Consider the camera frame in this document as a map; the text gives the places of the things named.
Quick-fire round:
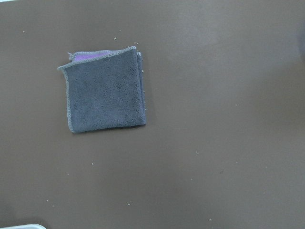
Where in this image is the grey folded cloth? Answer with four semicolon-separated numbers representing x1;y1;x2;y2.
58;46;146;133

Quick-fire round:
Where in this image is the cream rabbit tray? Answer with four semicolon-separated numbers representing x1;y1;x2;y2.
0;224;46;229

